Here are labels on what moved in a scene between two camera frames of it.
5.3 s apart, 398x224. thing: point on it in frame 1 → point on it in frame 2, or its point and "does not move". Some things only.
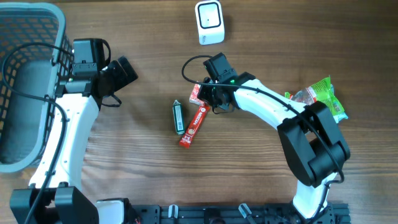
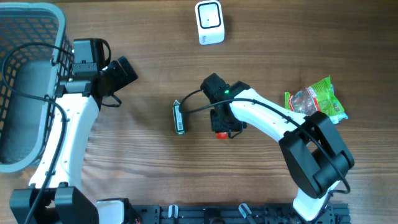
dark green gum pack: x=178 y=117 does not move
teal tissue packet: x=340 y=117 does not move
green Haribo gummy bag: x=321 y=91 does not move
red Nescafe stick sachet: x=194 y=126 → x=222 y=135
